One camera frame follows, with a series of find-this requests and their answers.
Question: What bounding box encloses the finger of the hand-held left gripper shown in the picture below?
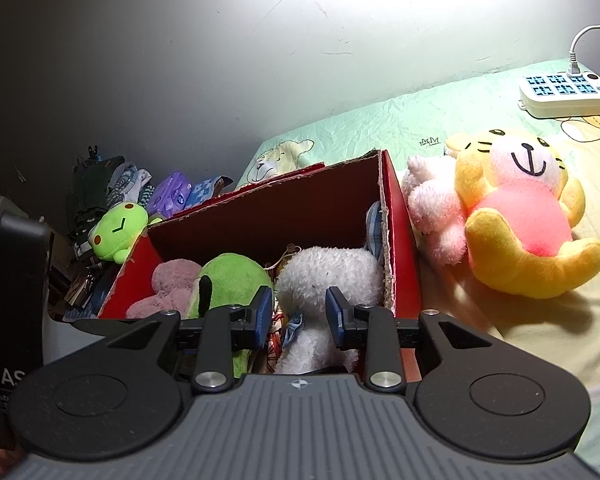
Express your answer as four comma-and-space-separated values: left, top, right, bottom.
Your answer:
71, 316, 156, 343

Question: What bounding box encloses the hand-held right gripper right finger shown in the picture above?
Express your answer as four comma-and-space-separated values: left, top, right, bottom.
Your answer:
326, 286, 492, 396

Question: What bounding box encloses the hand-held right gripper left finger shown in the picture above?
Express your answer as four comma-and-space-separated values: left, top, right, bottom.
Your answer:
105, 286, 275, 395

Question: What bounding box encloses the white plush bear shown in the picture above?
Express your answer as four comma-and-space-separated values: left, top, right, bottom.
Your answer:
274, 201, 387, 375

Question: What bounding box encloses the red cardboard box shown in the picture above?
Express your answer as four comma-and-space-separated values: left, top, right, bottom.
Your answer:
97, 149, 423, 381

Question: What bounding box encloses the pale pink plush bear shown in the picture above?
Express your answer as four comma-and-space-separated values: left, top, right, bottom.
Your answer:
401, 154, 468, 266

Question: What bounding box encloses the yellow tiger plush toy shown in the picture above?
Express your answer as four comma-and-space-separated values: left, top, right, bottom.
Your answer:
445, 129, 600, 301

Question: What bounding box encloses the orange patterned toy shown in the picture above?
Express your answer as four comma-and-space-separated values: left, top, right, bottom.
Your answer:
265, 242, 303, 368

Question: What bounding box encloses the mauve plush toy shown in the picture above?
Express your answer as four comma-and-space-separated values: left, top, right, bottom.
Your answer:
125, 258, 203, 320

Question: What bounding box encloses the green frog plush toy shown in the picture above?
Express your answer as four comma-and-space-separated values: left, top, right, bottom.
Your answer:
87, 201, 163, 264

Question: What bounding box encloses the dark clothes pile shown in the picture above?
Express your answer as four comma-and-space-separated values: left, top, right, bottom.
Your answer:
65, 145, 126, 261

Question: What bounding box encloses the blue packet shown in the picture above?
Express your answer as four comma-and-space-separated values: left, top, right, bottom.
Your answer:
182, 175, 235, 211

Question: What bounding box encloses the blue white patterned cloth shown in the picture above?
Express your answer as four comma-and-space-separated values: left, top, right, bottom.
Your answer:
105, 162, 156, 211

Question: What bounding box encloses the purple packet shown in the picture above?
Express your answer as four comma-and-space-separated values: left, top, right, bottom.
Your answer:
145, 171, 193, 218

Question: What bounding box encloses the cartoon printed bed sheet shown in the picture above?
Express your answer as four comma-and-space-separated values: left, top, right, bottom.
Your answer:
235, 57, 600, 478

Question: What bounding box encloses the white power strip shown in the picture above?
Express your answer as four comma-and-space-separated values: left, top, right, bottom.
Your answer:
519, 71, 600, 120

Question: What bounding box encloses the white power cable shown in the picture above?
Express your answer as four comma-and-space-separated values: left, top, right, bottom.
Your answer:
569, 7, 600, 78

